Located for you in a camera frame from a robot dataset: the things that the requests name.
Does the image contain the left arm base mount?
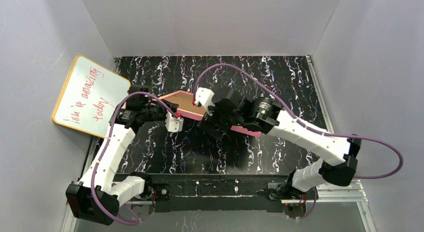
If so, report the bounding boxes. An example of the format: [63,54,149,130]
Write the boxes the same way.
[126,182,171,203]

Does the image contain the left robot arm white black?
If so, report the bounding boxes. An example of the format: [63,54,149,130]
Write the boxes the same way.
[65,85,184,226]

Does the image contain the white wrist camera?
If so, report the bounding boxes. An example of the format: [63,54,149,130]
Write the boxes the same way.
[192,87,215,116]
[165,111,184,133]

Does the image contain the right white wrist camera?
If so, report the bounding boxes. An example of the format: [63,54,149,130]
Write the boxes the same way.
[192,87,215,116]

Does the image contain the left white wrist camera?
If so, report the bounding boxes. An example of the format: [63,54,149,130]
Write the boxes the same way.
[165,111,184,133]

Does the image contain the brown backing board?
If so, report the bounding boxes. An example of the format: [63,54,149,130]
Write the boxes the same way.
[160,90,206,121]

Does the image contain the yellow-framed whiteboard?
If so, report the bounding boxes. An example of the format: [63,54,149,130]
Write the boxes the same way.
[52,55,131,138]

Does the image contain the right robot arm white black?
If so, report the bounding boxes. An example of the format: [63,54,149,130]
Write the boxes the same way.
[193,87,361,196]

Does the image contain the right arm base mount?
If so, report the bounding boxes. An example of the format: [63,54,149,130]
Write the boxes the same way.
[256,181,319,214]

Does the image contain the aluminium rail front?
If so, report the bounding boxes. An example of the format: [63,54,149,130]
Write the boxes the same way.
[61,179,378,232]

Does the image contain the pink wooden picture frame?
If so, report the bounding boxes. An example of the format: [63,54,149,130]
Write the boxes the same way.
[159,88,261,141]

